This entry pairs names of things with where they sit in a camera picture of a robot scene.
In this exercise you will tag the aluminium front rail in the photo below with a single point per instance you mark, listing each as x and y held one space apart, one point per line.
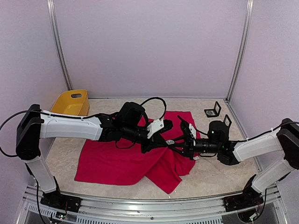
106 210

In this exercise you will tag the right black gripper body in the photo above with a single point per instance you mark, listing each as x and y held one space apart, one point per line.
189 148

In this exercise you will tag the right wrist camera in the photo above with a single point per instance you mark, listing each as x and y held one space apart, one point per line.
187 129

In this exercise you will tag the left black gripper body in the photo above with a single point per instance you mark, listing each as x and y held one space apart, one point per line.
145 148

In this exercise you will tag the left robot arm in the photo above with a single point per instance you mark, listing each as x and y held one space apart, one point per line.
130 122

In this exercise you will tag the black brooch display box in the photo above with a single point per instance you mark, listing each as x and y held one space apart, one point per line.
216 109

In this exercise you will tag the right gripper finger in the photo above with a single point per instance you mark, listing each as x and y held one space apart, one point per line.
180 138
178 148

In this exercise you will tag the right aluminium post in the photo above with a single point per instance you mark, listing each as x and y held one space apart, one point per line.
241 50

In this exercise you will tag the yellow plastic basket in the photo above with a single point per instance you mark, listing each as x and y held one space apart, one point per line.
73 102

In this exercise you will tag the magenta t-shirt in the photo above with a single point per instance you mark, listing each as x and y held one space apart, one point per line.
122 163

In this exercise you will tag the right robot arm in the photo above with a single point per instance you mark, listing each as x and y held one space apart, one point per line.
284 138

